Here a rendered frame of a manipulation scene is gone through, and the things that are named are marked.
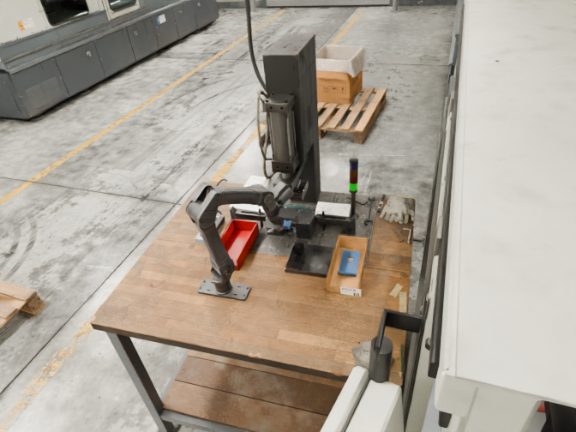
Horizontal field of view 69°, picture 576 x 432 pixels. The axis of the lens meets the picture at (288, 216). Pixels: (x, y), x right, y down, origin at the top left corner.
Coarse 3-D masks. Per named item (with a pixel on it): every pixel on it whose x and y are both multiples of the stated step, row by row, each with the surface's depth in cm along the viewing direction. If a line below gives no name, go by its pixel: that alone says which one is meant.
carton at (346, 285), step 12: (348, 240) 170; (360, 240) 168; (336, 252) 166; (336, 264) 166; (360, 264) 165; (336, 276) 160; (348, 276) 160; (360, 276) 151; (336, 288) 153; (348, 288) 151
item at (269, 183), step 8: (304, 160) 179; (280, 176) 169; (288, 176) 167; (296, 176) 168; (264, 184) 173; (272, 184) 172; (288, 184) 164; (296, 184) 168; (304, 184) 170; (296, 192) 166; (304, 192) 170
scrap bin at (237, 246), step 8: (232, 224) 186; (240, 224) 186; (248, 224) 185; (256, 224) 182; (224, 232) 179; (232, 232) 187; (240, 232) 186; (248, 232) 186; (256, 232) 183; (224, 240) 178; (232, 240) 183; (240, 240) 182; (248, 240) 174; (232, 248) 178; (240, 248) 178; (248, 248) 175; (232, 256) 174; (240, 256) 167; (240, 264) 168
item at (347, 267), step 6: (348, 252) 170; (354, 252) 170; (360, 252) 170; (342, 258) 168; (354, 258) 167; (342, 264) 165; (348, 264) 165; (354, 264) 164; (342, 270) 162; (348, 270) 162; (354, 270) 162; (354, 276) 160
